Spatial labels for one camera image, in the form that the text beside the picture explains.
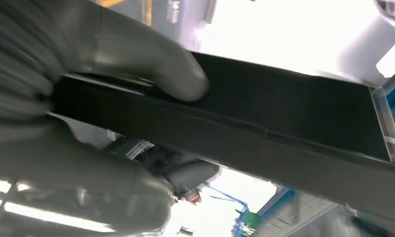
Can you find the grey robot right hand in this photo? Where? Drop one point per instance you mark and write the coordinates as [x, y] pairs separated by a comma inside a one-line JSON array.
[[135, 49]]

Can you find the green block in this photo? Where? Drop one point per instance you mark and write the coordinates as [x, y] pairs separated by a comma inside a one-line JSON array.
[[251, 220]]

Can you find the thin blue metal frame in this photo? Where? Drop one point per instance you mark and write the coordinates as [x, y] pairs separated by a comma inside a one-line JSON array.
[[238, 227]]

